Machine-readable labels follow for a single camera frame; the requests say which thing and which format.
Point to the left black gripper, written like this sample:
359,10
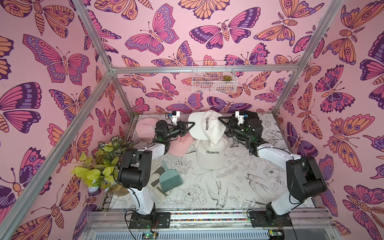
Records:
181,129

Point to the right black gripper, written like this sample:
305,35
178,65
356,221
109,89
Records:
233,125

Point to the plain pink cap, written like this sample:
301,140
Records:
181,145

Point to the cream Colorado cap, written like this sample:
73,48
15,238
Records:
210,156

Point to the pink cap with logo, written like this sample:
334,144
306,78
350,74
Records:
145,129

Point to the black cap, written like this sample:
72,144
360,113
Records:
249,116

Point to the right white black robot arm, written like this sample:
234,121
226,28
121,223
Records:
304,177

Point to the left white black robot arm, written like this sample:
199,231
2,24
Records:
135,169

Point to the small succulent in basket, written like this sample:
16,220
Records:
227,78

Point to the teal hand brush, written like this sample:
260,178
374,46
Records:
170,178

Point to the clear plastic dustpan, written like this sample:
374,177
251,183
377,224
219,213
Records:
154,182

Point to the potted green plant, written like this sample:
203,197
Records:
99,171

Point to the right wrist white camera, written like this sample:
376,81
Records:
240,117

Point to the wrist white camera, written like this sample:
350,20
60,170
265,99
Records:
240,117
174,117

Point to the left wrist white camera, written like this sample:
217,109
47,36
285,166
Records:
174,117

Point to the white wire basket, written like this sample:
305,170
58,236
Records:
208,78

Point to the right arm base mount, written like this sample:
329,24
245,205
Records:
268,219

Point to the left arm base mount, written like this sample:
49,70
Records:
150,220

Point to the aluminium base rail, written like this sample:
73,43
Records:
235,224

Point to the aluminium frame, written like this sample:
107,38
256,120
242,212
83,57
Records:
24,203

